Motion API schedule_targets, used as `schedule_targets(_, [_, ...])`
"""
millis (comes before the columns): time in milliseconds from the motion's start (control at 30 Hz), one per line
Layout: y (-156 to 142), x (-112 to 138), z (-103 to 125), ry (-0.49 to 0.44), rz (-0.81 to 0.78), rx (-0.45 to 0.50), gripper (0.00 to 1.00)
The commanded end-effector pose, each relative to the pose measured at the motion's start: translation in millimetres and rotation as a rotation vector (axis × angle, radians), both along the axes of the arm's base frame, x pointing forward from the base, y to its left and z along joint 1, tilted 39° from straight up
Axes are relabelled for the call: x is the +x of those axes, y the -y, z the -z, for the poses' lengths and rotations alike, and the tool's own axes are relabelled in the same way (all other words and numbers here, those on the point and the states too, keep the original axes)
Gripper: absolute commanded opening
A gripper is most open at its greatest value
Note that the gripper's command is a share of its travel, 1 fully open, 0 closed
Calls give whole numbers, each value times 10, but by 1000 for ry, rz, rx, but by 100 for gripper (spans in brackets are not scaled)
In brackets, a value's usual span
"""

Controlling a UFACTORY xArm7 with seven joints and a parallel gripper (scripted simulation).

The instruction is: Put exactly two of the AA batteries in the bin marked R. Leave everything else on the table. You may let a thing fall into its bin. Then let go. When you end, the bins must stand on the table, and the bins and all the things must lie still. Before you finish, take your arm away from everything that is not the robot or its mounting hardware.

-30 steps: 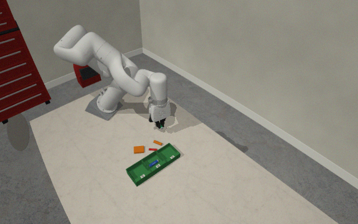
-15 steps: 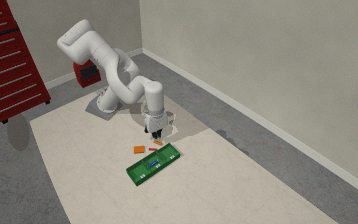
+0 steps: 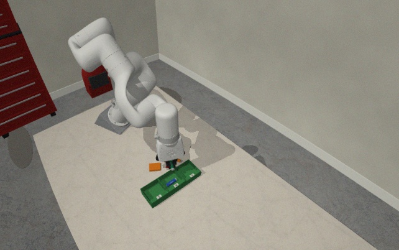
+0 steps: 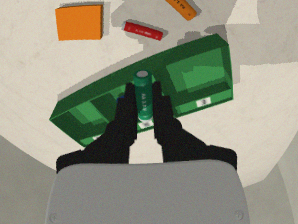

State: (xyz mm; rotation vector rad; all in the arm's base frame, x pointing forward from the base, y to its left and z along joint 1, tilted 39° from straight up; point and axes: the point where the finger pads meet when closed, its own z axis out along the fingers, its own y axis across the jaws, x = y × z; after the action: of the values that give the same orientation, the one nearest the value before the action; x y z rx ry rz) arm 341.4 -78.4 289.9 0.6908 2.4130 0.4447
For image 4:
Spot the orange block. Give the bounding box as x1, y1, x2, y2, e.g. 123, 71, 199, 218
55, 4, 103, 41

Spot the red battery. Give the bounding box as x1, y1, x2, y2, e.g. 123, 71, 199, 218
121, 21, 163, 41

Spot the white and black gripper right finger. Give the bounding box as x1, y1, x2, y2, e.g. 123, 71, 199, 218
152, 81, 237, 171

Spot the orange battery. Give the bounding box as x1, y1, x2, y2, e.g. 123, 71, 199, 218
165, 0, 197, 21

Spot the green battery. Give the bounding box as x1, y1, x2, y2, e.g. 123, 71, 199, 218
133, 70, 153, 122

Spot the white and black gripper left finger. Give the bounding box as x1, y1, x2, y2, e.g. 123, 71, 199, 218
56, 83, 138, 173

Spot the green three-compartment tray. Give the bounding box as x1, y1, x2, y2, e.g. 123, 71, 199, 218
49, 33, 233, 148

